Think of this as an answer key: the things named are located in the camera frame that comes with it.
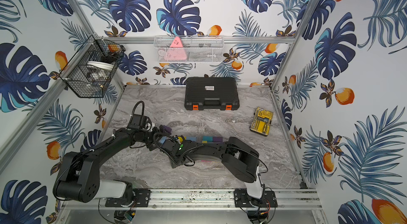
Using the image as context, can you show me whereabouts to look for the teal block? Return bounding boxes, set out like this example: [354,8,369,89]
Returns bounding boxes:
[202,136,213,143]

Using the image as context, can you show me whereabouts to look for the purple block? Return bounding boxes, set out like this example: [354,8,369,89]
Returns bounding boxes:
[212,137,223,142]
[160,125,172,134]

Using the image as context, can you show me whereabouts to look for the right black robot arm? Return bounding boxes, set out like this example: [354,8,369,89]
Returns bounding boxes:
[159,137,264,200]

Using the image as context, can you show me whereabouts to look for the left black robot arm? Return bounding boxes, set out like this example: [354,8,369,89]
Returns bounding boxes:
[53,128,160,205]

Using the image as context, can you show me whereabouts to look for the black plastic tool case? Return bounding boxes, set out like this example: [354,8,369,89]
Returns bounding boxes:
[184,77,240,111]

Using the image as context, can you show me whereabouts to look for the white coil in basket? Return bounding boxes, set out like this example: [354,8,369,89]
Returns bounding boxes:
[87,61,114,71]

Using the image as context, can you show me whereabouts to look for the yellow screwdriver bit set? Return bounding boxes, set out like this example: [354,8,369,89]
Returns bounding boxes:
[250,107,273,137]

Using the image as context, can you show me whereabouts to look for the pink triangle object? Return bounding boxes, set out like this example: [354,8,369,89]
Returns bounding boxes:
[164,36,188,61]

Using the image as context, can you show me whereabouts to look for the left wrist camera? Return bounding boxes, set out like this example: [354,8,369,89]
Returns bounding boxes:
[127,114,151,130]

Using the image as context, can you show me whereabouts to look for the aluminium front rail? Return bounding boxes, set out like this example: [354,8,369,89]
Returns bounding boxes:
[65,189,322,210]

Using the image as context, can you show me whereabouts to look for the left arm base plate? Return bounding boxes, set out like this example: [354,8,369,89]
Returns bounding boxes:
[105,189,151,208]

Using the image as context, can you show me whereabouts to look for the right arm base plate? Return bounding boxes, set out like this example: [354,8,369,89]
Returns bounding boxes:
[233,189,278,208]

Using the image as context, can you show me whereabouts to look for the black wire basket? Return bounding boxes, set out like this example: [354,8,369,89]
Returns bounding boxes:
[59,35,126,99]

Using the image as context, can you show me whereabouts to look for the clear mesh wall shelf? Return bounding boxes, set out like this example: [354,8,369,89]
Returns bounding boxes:
[154,35,224,64]

